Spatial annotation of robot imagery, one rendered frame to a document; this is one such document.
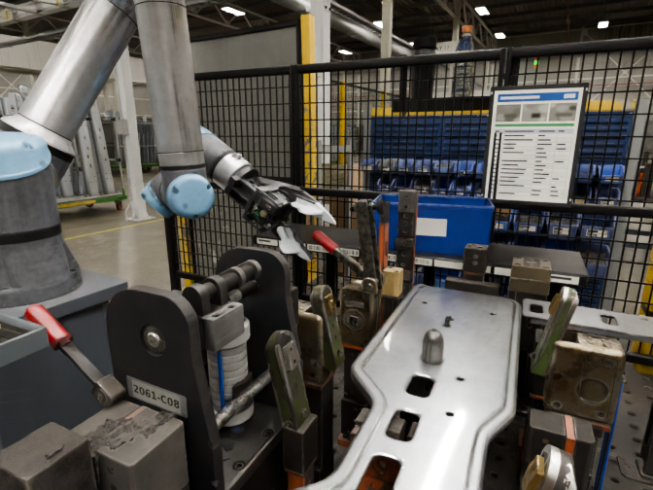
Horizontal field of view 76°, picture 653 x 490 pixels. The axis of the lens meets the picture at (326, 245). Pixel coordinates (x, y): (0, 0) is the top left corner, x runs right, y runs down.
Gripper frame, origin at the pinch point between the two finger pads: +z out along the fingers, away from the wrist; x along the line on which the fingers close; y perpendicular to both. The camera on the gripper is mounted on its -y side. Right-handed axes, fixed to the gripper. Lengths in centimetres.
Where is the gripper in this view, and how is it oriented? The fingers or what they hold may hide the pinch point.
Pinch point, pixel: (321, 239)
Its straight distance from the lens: 81.5
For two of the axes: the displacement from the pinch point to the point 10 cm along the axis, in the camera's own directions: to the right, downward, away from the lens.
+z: 7.6, 6.2, -2.1
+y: -4.3, 2.3, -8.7
